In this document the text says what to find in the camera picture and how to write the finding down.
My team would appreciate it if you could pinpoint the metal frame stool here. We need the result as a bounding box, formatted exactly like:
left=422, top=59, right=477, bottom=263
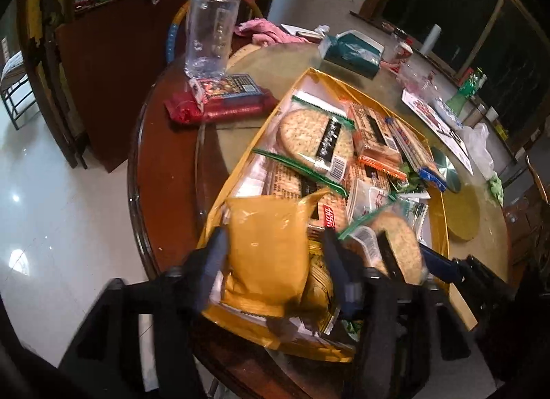
left=0, top=48, right=41, bottom=131

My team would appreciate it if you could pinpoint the clear plastic container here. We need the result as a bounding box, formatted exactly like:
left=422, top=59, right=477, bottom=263
left=395, top=61, right=439, bottom=94

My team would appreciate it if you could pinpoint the long biscuit packet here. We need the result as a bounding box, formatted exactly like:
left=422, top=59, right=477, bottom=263
left=387, top=117, right=450, bottom=191

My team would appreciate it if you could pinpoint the printed white leaflet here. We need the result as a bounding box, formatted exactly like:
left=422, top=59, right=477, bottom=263
left=401, top=88, right=475, bottom=176

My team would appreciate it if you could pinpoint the teal tissue box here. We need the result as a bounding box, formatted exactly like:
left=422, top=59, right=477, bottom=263
left=318, top=29, right=385, bottom=79

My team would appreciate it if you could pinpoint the green cloth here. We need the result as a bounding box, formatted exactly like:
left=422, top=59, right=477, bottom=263
left=485, top=177, right=505, bottom=206

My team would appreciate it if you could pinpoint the pink cloth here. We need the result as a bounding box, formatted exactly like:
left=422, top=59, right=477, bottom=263
left=234, top=18, right=310, bottom=47

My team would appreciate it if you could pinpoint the wooden chair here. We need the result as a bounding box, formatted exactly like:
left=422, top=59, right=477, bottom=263
left=524, top=154, right=550, bottom=206

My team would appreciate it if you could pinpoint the green plastic bottle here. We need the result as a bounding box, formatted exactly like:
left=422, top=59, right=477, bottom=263
left=444, top=67, right=488, bottom=114

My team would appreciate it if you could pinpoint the small clear packet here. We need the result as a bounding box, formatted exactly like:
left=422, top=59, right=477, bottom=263
left=346, top=177, right=396, bottom=223

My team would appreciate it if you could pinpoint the orange cracker packet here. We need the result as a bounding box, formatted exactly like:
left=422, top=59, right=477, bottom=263
left=344, top=100, right=409, bottom=180

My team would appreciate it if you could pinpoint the yellow pea snack packet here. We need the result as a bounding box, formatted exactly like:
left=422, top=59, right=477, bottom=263
left=298, top=240, right=366, bottom=339

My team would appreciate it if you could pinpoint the silver round disc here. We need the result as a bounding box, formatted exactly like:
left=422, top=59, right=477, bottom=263
left=430, top=146, right=462, bottom=193

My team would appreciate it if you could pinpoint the clear glass mug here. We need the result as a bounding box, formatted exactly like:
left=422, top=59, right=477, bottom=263
left=184, top=0, right=241, bottom=82

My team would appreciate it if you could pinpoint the white roll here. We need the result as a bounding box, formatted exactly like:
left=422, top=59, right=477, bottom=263
left=419, top=24, right=443, bottom=56

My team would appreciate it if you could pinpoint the red yellow hoop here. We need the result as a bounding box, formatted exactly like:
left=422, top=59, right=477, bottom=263
left=165, top=0, right=265, bottom=64

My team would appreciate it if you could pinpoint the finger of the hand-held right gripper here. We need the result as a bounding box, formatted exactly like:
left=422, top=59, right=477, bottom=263
left=418, top=243, right=463, bottom=287
left=377, top=230, right=407, bottom=283

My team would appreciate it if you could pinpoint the red white cup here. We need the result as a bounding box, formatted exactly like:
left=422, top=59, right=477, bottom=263
left=393, top=40, right=414, bottom=64

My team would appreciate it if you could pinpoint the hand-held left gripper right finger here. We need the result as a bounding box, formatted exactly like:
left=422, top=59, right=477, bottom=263
left=323, top=228, right=472, bottom=399

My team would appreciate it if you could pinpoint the clear plastic bag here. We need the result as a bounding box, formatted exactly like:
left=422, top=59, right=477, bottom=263
left=460, top=121, right=497, bottom=180

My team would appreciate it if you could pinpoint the blue white dish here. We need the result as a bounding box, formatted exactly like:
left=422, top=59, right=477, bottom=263
left=432, top=96, right=462, bottom=127

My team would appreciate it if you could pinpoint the white green snack packet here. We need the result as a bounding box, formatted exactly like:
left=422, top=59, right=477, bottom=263
left=395, top=193, right=430, bottom=245

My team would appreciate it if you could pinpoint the gold glitter mat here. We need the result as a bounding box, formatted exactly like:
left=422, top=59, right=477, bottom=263
left=442, top=184, right=481, bottom=242

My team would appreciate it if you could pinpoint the round cracker packet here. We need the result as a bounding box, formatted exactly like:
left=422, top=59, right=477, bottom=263
left=251, top=96, right=357, bottom=197
left=337, top=205, right=428, bottom=285

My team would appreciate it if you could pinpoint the brown cracker packet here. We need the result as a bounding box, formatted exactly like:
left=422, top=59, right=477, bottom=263
left=258, top=158, right=357, bottom=211

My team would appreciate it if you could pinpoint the yellow cardboard box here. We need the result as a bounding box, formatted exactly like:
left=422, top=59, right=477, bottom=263
left=197, top=67, right=477, bottom=361

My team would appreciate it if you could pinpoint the green pea snack packet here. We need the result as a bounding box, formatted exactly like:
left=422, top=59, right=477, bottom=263
left=389, top=171, right=424, bottom=193

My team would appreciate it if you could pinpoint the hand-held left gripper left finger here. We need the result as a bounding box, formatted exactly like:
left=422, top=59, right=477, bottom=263
left=59, top=226, right=230, bottom=399

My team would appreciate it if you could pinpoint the red white snack packet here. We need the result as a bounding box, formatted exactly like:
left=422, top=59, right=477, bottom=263
left=318, top=203, right=349, bottom=232

